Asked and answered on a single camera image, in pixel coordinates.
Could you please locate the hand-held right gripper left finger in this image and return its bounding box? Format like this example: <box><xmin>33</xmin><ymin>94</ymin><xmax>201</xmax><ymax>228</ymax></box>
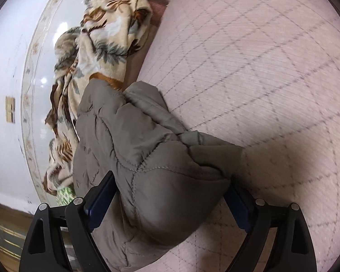
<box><xmin>18</xmin><ymin>171</ymin><xmax>119</xmax><ymax>272</ymax></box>

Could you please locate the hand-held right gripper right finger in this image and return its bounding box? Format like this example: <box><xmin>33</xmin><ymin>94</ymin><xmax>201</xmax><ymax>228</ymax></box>
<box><xmin>225</xmin><ymin>185</ymin><xmax>318</xmax><ymax>272</ymax></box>

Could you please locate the grey-olive puffer jacket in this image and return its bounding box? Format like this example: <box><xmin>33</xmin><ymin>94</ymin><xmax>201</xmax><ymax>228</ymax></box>
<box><xmin>72</xmin><ymin>78</ymin><xmax>243</xmax><ymax>272</ymax></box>

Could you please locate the green patterned pillow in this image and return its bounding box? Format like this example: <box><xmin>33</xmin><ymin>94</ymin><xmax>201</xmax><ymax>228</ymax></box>
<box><xmin>56</xmin><ymin>186</ymin><xmax>76</xmax><ymax>206</ymax></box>

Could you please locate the pink quilted bed mattress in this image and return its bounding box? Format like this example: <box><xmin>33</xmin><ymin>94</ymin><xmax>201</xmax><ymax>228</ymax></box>
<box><xmin>108</xmin><ymin>0</ymin><xmax>340</xmax><ymax>272</ymax></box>

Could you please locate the leaf print fleece blanket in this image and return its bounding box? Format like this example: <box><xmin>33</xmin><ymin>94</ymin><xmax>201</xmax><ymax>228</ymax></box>
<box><xmin>42</xmin><ymin>0</ymin><xmax>154</xmax><ymax>197</ymax></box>

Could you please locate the beige wall switch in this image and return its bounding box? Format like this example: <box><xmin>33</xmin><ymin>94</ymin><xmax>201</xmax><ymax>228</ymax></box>
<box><xmin>5</xmin><ymin>96</ymin><xmax>16</xmax><ymax>124</ymax></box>

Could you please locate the maroon bed frame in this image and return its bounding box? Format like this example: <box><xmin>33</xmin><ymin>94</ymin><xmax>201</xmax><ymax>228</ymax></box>
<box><xmin>120</xmin><ymin>0</ymin><xmax>173</xmax><ymax>91</ymax></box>

